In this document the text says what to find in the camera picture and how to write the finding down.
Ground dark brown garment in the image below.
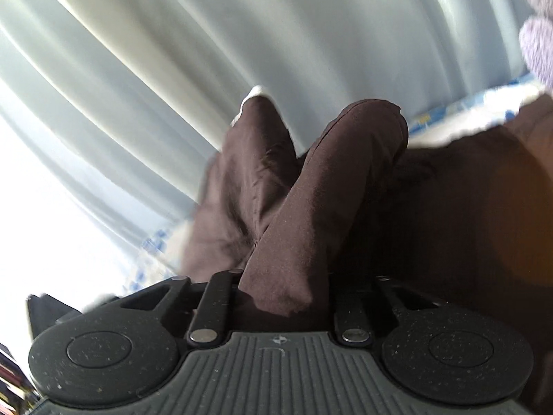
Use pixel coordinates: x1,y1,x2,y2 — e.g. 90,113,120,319
181,95,552,414

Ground blue floral white bedding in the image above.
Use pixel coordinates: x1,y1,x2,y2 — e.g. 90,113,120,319
125,74,545,294

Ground white pleated curtain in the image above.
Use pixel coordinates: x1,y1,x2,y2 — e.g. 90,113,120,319
1,0,531,254

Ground purple plush teddy bear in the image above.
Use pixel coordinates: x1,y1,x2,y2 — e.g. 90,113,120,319
518,0,553,92

